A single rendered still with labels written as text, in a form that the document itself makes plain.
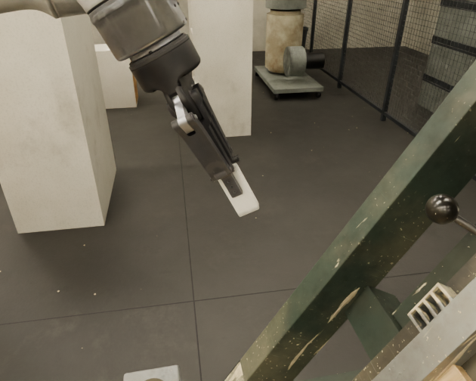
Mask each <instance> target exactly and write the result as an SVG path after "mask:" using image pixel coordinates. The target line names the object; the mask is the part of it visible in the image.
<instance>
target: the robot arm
mask: <svg viewBox="0 0 476 381"><path fill-rule="evenodd" d="M22 10H37V11H42V12H44V13H46V14H49V15H50V16H52V17H53V18H55V19H57V18H62V17H71V16H76V15H82V14H88V16H89V17H90V19H91V22H92V24H93V25H94V26H95V27H96V28H97V30H98V32H99V33H100V35H101V36H102V38H103V40H104V41H105V42H106V44H107V46H108V48H109V49H110V51H111V52H112V54H113V56H114V57H115V59H117V60H118V61H124V60H126V59H128V58H129V59H130V60H131V63H130V64H129V66H130V67H129V69H130V71H131V72H132V74H133V76H134V77H135V78H136V80H137V82H138V84H139V86H140V87H141V88H142V90H143V91H144V92H146V93H152V92H155V91H157V90H160V91H162V93H163V94H164V96H165V99H166V101H167V104H166V106H167V108H168V111H169V112H170V114H171V115H172V116H173V117H174V118H176V120H174V121H172V122H171V124H172V128H173V129H174V130H175V131H176V132H177V133H178V134H179V135H180V136H181V137H182V138H183V140H184V141H185V143H186V144H187V146H188V147H189V148H190V150H191V151H192V152H193V154H194V155H195V157H196V158H197V159H198V160H199V162H200V164H201V165H202V167H203V168H204V169H205V170H206V172H207V173H208V174H209V176H210V180H211V181H213V182H215V181H218V182H219V183H220V185H221V186H222V188H223V190H224V192H225V193H226V195H227V197H228V199H229V200H230V202H231V203H232V205H233V207H234V209H235V210H236V212H237V214H238V216H239V217H241V216H244V215H247V214H249V213H250V212H254V211H256V210H258V209H259V203H258V201H257V199H256V197H255V195H254V194H253V192H252V190H251V188H250V186H249V184H248V182H247V181H246V179H245V177H244V175H243V174H242V172H241V170H240V168H239V166H238V165H237V163H236V162H237V161H240V157H239V155H238V154H237V155H236V156H232V153H233V149H232V147H231V146H230V145H229V143H228V141H227V138H226V136H225V134H224V132H223V130H222V128H221V126H220V124H219V122H218V120H217V118H216V116H215V114H214V111H213V109H212V107H211V105H210V103H209V101H208V99H207V97H206V93H205V92H204V88H203V87H202V86H201V85H200V84H199V83H196V84H195V82H194V81H193V78H192V77H191V75H190V74H189V73H190V72H192V71H193V70H195V69H196V68H197V67H198V66H199V64H200V56H199V54H198V53H197V51H196V49H195V47H194V45H193V43H192V41H191V40H190V37H189V36H188V34H186V33H181V31H180V30H179V29H180V28H182V27H183V26H185V25H186V24H187V18H186V17H185V16H184V14H183V12H182V10H181V8H180V6H179V2H177V0H0V14H4V13H8V12H12V11H22Z"/></svg>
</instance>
